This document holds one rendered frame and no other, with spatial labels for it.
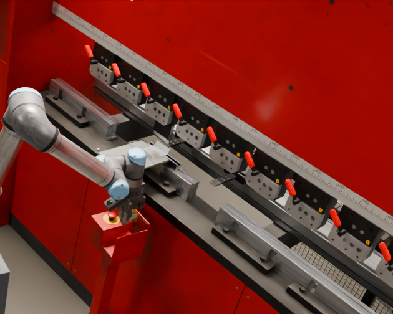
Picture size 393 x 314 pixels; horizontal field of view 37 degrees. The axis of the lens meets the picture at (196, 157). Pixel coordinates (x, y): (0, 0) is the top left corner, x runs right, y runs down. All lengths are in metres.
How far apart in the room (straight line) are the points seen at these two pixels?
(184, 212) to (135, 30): 0.82
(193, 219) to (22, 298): 1.14
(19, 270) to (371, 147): 2.10
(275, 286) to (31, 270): 1.55
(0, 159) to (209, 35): 0.91
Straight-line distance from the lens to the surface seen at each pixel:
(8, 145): 2.10
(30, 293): 3.27
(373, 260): 2.52
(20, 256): 3.47
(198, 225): 2.48
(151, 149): 2.66
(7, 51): 3.06
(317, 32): 2.04
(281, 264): 2.36
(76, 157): 2.01
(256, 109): 2.21
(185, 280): 2.58
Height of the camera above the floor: 2.33
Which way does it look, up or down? 30 degrees down
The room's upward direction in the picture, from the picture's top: 17 degrees clockwise
